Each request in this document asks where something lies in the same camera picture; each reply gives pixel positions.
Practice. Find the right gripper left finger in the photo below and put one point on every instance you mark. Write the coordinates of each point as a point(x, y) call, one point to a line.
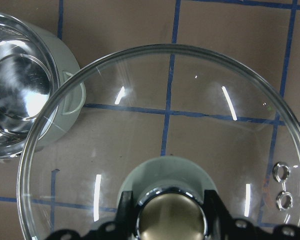
point(127, 216)

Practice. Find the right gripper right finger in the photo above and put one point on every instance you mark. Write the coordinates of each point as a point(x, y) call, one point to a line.
point(220, 223)

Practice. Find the pale green electric pot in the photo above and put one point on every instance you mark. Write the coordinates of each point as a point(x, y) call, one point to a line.
point(34, 64)

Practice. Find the glass pot lid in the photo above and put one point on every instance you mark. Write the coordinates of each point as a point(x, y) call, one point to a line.
point(166, 121)

